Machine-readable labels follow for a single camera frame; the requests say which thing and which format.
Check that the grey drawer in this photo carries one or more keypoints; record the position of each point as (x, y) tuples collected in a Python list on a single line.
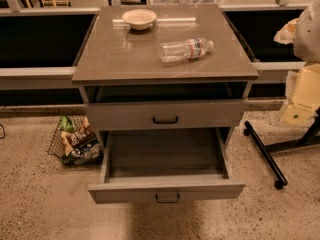
[(165, 166), (164, 115)]

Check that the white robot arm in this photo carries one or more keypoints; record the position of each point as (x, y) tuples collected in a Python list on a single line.
[(302, 88)]

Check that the grey drawer cabinet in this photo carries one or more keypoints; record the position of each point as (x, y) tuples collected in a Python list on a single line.
[(186, 70)]

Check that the clear plastic water bottle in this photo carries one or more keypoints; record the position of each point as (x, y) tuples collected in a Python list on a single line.
[(188, 49)]

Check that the beige bowl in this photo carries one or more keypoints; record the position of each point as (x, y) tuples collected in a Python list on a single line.
[(139, 19)]

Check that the grey metal railing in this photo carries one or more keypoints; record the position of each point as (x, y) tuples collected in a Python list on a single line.
[(50, 77)]

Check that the black wheeled stand base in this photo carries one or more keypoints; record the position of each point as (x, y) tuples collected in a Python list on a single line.
[(311, 137)]

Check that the wire basket with snacks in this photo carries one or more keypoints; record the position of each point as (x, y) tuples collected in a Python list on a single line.
[(74, 142)]

